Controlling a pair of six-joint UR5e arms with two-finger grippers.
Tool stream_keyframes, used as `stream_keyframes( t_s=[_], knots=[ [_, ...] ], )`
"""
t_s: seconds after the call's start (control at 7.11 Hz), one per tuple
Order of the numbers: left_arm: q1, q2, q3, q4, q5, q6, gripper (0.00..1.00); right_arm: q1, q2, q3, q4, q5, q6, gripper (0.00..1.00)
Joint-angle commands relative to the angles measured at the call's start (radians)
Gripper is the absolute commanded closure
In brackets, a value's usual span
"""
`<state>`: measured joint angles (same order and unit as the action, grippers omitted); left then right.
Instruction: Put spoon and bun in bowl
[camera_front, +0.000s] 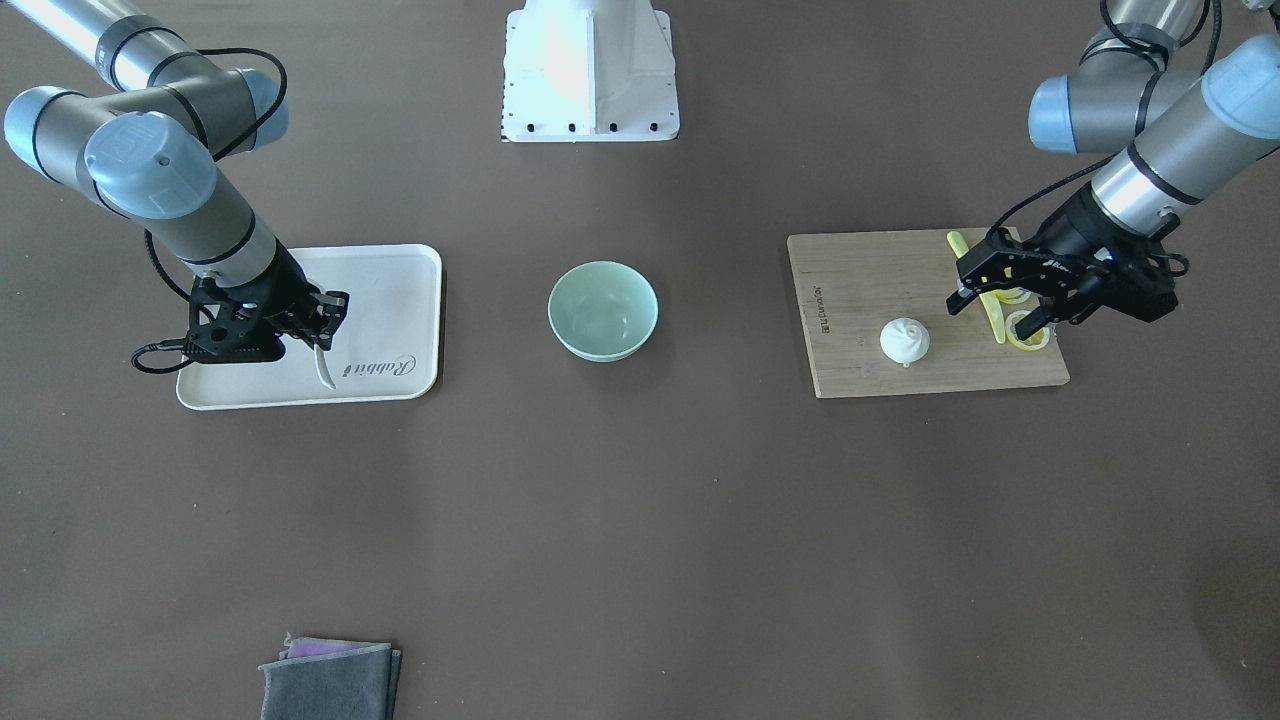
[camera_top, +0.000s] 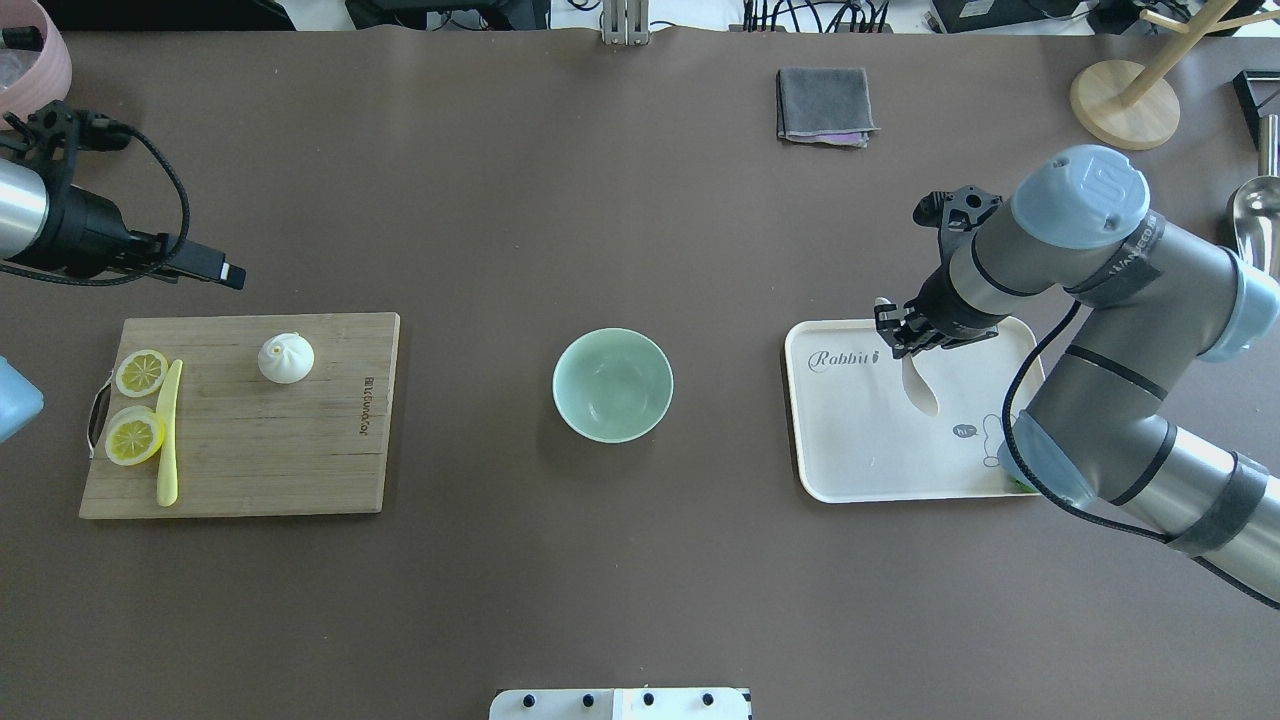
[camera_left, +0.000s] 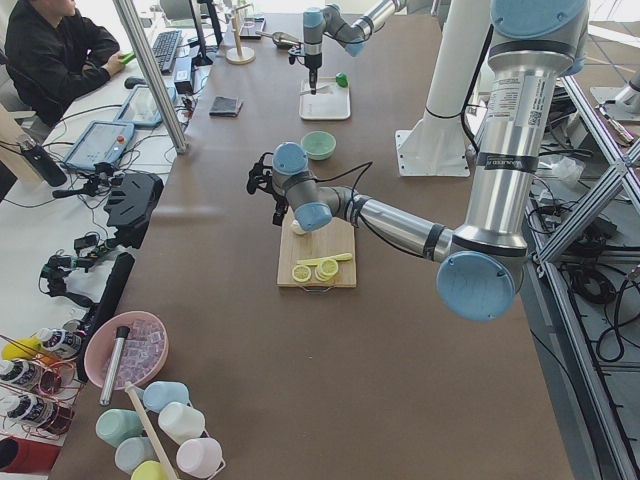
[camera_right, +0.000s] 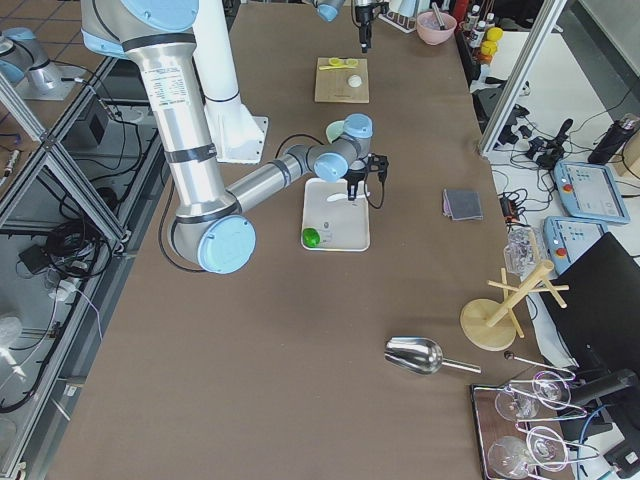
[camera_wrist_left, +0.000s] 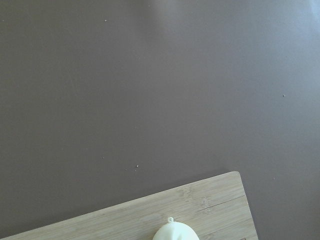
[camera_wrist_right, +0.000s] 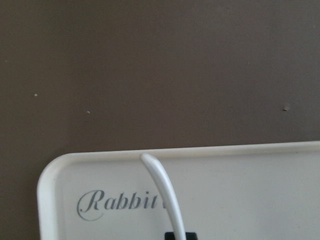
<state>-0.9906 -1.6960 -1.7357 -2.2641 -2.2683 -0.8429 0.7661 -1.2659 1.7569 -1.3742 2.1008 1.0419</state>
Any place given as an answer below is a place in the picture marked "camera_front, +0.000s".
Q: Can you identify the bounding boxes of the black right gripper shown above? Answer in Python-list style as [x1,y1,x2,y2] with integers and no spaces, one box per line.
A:
[186,246,326,363]

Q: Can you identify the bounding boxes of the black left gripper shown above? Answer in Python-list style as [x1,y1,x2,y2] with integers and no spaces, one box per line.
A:
[946,186,1181,341]

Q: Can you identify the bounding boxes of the white ceramic spoon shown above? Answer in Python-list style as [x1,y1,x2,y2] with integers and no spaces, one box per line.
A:
[312,342,337,389]

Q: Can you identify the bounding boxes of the white steamed bun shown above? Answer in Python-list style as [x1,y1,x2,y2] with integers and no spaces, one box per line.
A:
[879,316,931,366]

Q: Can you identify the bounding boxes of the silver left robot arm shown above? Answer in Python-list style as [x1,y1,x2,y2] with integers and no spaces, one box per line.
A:
[946,1,1279,340]

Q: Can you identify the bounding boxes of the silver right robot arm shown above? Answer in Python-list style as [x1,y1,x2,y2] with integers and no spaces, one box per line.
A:
[4,1,438,373]

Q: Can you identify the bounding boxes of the light green bowl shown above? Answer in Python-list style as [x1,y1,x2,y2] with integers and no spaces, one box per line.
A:
[547,261,659,363]

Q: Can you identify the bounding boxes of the lemon slice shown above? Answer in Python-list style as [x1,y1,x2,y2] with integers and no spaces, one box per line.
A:
[1005,310,1052,352]
[991,288,1032,305]

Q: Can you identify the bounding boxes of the yellow plastic knife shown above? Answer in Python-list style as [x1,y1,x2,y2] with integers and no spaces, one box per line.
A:
[946,231,1009,345]

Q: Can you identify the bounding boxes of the white plastic tray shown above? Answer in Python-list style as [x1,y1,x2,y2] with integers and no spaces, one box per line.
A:
[175,243,444,411]

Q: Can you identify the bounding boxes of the wooden cutting board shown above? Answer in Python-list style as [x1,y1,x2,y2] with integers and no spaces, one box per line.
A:
[787,229,1070,398]

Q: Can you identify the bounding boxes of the grey folded cloth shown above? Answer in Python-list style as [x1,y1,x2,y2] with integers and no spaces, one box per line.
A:
[259,634,402,719]

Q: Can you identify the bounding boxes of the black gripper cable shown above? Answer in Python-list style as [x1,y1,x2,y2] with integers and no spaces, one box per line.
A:
[131,231,216,375]

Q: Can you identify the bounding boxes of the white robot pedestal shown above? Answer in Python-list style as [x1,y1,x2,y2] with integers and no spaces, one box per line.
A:
[500,1,681,143]

